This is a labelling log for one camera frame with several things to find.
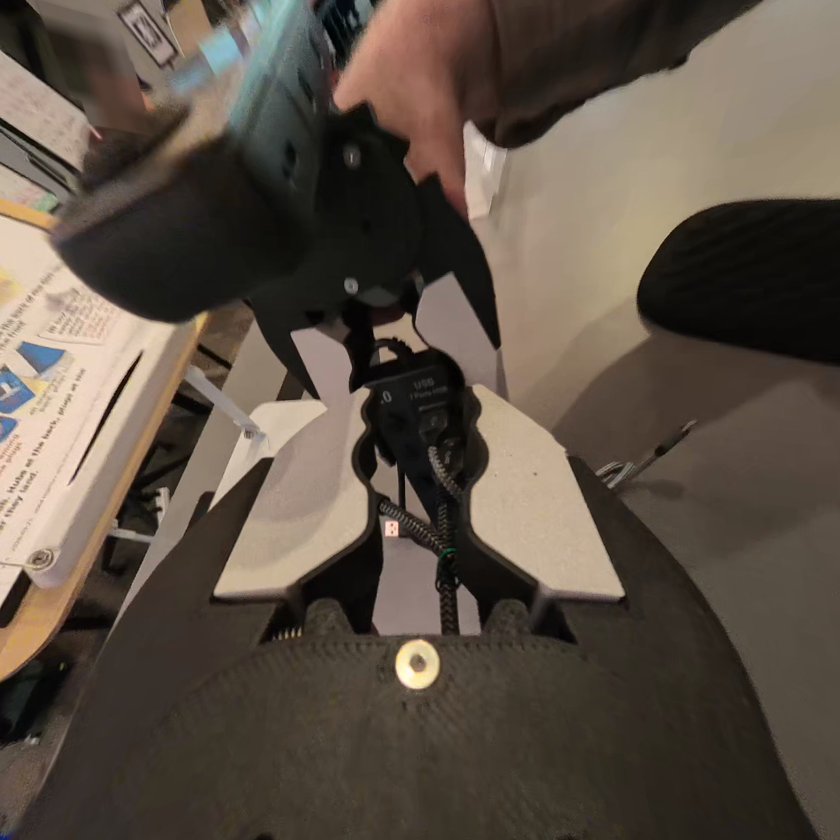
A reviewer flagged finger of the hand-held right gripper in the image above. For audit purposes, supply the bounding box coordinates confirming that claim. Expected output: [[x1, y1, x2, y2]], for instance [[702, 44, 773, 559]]
[[413, 269, 510, 403], [288, 322, 357, 405]]

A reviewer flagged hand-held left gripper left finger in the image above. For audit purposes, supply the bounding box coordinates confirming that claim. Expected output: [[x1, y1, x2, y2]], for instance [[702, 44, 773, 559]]
[[212, 388, 385, 631]]

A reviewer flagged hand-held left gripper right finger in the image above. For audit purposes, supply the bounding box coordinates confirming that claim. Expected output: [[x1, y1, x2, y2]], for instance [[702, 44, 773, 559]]
[[457, 384, 628, 631]]

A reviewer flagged black hub cable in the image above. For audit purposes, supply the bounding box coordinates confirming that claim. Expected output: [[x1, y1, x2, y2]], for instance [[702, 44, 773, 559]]
[[365, 335, 410, 388]]

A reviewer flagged black usb hub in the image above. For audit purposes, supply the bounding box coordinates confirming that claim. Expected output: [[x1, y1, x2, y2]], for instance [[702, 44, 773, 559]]
[[363, 348, 469, 489]]

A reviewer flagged dark braided usb cable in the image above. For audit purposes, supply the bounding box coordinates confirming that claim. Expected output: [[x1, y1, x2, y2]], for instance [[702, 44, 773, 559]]
[[423, 440, 471, 637]]

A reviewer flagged person's right forearm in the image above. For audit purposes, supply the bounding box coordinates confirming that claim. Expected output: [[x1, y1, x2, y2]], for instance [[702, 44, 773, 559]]
[[466, 0, 765, 151]]

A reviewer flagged person's right hand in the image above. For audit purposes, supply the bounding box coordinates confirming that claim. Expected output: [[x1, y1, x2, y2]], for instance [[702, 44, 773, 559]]
[[332, 0, 502, 221]]

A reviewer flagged white stand base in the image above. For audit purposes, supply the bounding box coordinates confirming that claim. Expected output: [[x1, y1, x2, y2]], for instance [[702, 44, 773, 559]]
[[105, 365, 329, 618]]

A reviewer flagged instruction sheet on stand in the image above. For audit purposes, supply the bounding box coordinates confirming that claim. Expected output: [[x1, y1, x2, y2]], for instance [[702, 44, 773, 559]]
[[0, 197, 208, 681]]

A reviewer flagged black wrist rest pad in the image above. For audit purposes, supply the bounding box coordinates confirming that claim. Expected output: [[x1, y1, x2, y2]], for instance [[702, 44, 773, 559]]
[[637, 200, 840, 367]]

